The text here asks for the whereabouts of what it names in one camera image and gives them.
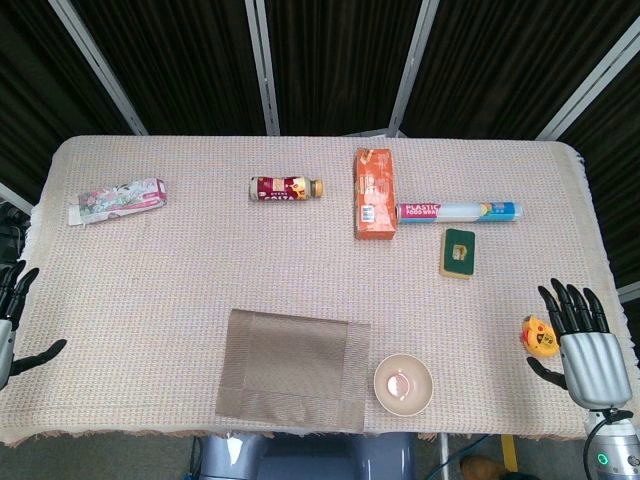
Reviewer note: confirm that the light brown bowl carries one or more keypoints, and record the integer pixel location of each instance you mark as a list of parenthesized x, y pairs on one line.
[(403, 384)]

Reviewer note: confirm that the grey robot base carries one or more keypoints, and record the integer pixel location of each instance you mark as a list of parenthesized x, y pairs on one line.
[(300, 457)]

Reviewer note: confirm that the white screen frame post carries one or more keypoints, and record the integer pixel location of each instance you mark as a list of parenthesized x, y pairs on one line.
[(630, 292), (264, 70), (15, 196), (590, 80), (411, 70), (100, 70)]

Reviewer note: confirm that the dark screen panel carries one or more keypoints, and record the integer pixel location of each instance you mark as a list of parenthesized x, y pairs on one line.
[(30, 75), (175, 65), (615, 150), (500, 65), (340, 65)]

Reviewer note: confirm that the pink floral box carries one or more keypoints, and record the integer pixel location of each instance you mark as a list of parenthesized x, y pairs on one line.
[(117, 200)]

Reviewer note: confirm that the yellow floor strip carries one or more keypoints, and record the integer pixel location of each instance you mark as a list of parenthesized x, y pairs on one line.
[(508, 450)]

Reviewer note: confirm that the beige woven tablecloth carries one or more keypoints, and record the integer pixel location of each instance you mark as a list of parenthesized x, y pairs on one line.
[(200, 260)]

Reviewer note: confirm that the brown woven placemat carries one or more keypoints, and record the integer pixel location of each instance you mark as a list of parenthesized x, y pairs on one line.
[(295, 370)]

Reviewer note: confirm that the yellow toy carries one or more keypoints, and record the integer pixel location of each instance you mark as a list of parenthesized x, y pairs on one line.
[(539, 340)]

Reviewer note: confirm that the Costa coffee bottle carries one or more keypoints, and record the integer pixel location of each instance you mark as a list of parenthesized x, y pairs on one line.
[(280, 190)]

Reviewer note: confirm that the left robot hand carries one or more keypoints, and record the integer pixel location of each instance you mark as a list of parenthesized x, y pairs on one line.
[(6, 340)]

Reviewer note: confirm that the white table leg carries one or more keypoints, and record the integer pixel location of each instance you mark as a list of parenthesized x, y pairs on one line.
[(443, 450)]

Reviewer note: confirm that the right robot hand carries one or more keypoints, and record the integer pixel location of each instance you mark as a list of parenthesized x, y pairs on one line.
[(592, 365)]

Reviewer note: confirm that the plastic food wrap roll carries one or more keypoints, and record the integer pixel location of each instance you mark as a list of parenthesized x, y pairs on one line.
[(460, 212)]

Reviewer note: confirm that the orange cardboard box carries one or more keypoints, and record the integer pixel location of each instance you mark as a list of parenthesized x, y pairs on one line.
[(376, 195)]

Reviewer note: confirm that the dark equipment beside table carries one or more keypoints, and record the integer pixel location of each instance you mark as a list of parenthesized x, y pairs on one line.
[(10, 235)]

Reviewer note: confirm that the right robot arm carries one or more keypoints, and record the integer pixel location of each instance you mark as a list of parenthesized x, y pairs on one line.
[(617, 450)]

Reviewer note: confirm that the green yellow sponge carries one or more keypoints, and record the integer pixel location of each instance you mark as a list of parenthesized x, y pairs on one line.
[(457, 252)]

